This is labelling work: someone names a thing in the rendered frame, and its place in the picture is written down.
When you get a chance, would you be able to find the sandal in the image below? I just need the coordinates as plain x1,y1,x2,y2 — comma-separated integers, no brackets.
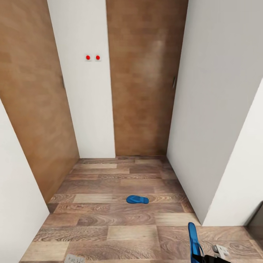
188,222,203,263
126,195,149,204

